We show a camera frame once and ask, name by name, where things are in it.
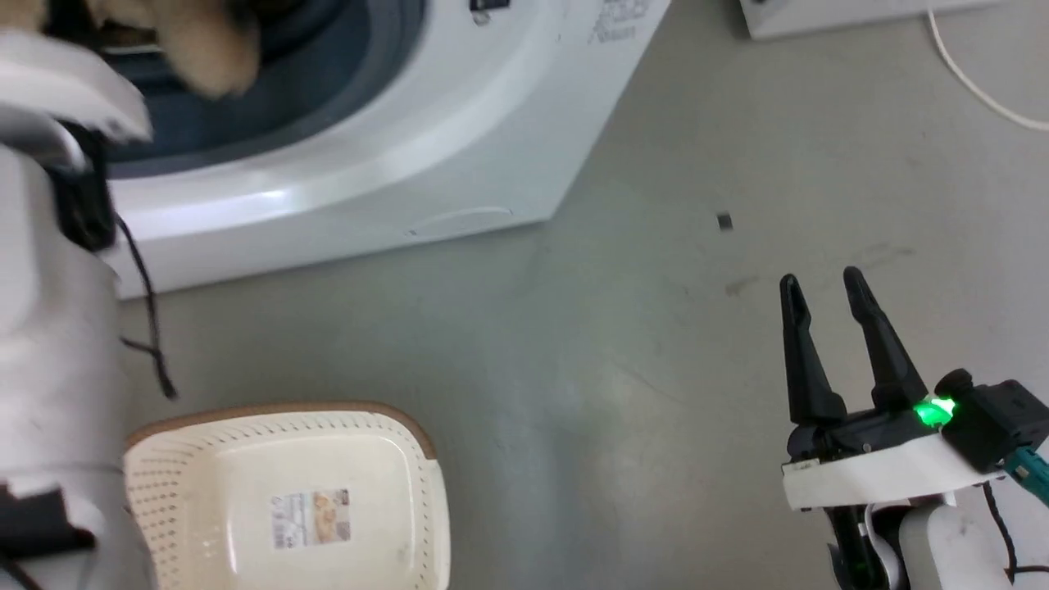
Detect teal camera cable plug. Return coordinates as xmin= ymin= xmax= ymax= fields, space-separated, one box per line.
xmin=1001 ymin=447 xmax=1049 ymax=506

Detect white floor cable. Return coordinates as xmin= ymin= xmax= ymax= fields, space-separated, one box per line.
xmin=926 ymin=8 xmax=1049 ymax=133

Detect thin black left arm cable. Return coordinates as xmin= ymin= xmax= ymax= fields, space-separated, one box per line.
xmin=113 ymin=213 xmax=179 ymax=402

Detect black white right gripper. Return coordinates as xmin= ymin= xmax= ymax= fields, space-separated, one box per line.
xmin=779 ymin=265 xmax=1007 ymax=514

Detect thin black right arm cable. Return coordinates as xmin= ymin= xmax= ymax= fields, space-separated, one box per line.
xmin=979 ymin=482 xmax=1049 ymax=584

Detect paper label sticker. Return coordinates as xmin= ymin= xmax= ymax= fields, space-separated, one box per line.
xmin=271 ymin=488 xmax=352 ymax=551

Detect white box appliance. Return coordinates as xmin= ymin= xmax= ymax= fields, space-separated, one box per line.
xmin=738 ymin=0 xmax=1010 ymax=41

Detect cream plastic laundry basket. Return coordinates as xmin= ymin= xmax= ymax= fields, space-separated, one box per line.
xmin=123 ymin=401 xmax=452 ymax=590

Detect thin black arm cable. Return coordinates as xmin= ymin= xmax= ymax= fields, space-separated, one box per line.
xmin=113 ymin=213 xmax=179 ymax=402
xmin=979 ymin=482 xmax=1049 ymax=584

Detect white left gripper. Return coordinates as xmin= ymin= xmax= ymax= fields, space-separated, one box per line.
xmin=0 ymin=33 xmax=154 ymax=169

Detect white washing machine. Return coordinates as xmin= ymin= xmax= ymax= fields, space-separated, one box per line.
xmin=97 ymin=0 xmax=673 ymax=301

